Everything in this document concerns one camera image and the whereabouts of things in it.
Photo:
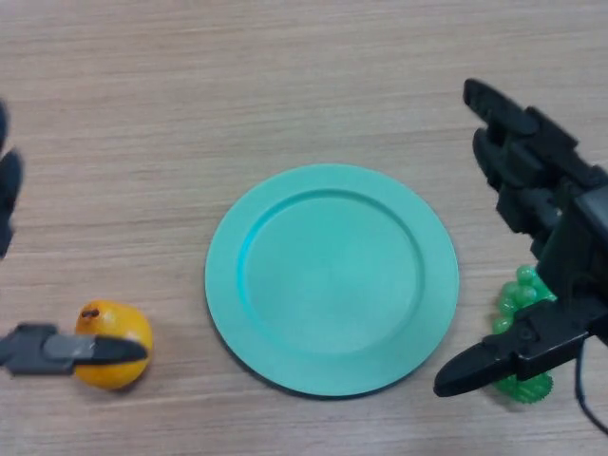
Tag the green grape bunch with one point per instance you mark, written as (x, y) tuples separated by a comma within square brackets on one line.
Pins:
[(515, 297)]

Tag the yellow pear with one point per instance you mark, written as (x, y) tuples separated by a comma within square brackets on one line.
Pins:
[(114, 323)]

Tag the teal green round plate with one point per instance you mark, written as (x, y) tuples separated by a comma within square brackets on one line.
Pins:
[(332, 285)]

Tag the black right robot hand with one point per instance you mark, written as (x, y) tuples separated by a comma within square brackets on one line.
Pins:
[(570, 266)]

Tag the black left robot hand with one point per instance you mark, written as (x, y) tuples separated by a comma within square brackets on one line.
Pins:
[(47, 349)]

